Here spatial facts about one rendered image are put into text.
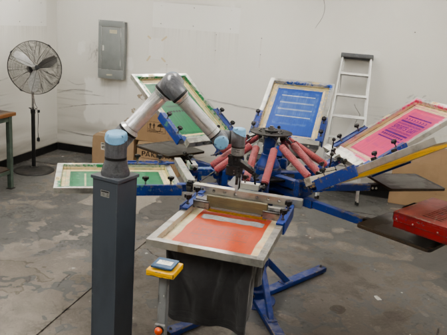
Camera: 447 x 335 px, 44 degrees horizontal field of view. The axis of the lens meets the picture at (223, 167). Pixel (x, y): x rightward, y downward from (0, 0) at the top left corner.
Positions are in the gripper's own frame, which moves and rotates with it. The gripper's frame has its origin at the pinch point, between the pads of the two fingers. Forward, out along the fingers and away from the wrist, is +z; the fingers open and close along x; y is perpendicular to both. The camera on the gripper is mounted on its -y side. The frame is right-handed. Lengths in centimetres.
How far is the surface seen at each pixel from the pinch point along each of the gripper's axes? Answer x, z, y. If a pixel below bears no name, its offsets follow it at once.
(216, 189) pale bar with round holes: -21.4, 9.4, 18.3
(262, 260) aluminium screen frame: 61, 12, -28
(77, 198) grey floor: -232, 116, 233
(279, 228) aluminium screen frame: 17.9, 12.3, -28.1
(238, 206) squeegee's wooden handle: 1.7, 9.4, -1.5
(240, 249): 45.3, 15.6, -14.0
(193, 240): 45.1, 15.9, 10.5
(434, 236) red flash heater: 5, 7, -107
